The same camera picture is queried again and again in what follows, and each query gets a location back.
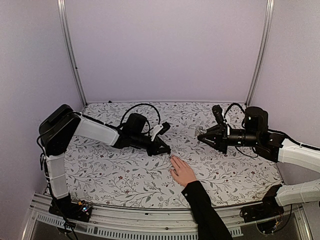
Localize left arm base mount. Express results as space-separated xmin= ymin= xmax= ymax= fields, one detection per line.
xmin=49 ymin=194 xmax=92 ymax=223

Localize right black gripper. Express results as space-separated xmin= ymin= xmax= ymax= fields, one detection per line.
xmin=198 ymin=123 xmax=260 ymax=154

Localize black sleeved forearm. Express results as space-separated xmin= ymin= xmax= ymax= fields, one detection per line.
xmin=181 ymin=180 xmax=232 ymax=240

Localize person's bare hand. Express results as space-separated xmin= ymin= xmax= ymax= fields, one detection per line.
xmin=169 ymin=155 xmax=197 ymax=187

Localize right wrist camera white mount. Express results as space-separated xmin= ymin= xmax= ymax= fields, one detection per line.
xmin=212 ymin=104 xmax=230 ymax=136

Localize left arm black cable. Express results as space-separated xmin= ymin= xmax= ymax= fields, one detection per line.
xmin=119 ymin=103 xmax=162 ymax=133

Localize floral patterned table mat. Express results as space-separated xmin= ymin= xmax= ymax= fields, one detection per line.
xmin=48 ymin=100 xmax=285 ymax=210

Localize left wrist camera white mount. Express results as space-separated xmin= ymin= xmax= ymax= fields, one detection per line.
xmin=149 ymin=122 xmax=171 ymax=142

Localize left aluminium frame post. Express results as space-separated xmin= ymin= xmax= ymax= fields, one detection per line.
xmin=56 ymin=0 xmax=88 ymax=107

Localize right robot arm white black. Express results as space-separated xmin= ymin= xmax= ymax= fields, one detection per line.
xmin=195 ymin=105 xmax=320 ymax=218

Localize aluminium frame post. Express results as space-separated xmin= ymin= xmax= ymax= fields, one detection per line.
xmin=245 ymin=0 xmax=275 ymax=106
xmin=56 ymin=0 xmax=88 ymax=107

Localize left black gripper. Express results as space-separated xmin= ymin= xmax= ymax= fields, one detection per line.
xmin=131 ymin=132 xmax=172 ymax=157

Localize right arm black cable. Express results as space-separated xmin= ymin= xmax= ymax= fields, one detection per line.
xmin=223 ymin=102 xmax=247 ymax=121

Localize right aluminium frame post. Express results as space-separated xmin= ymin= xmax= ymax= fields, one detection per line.
xmin=245 ymin=0 xmax=275 ymax=106

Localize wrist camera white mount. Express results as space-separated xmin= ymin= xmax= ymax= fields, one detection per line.
xmin=212 ymin=104 xmax=230 ymax=136
xmin=149 ymin=122 xmax=171 ymax=142

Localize front aluminium slotted rail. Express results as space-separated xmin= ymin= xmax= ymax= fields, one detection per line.
xmin=21 ymin=193 xmax=313 ymax=240

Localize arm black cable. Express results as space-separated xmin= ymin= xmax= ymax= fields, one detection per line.
xmin=223 ymin=102 xmax=247 ymax=121
xmin=119 ymin=103 xmax=162 ymax=133

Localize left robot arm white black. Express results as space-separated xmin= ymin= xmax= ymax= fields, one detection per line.
xmin=36 ymin=104 xmax=171 ymax=217

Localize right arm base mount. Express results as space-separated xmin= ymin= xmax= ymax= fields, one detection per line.
xmin=239 ymin=184 xmax=284 ymax=223

